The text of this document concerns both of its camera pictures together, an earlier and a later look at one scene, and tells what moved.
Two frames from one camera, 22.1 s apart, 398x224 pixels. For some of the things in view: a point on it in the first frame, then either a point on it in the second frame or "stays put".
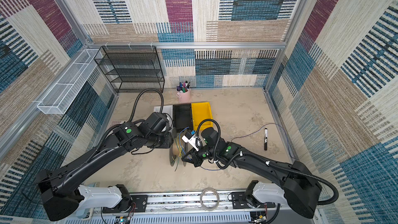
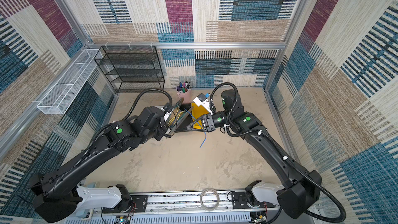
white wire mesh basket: (59, 97) stays put
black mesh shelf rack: (131, 69) stays put
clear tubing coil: (209, 189) stays put
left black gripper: (169, 140) to (162, 132)
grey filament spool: (180, 148) to (177, 116)
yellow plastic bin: (201, 111) stays put
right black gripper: (196, 159) to (205, 127)
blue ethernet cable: (209, 166) to (200, 125)
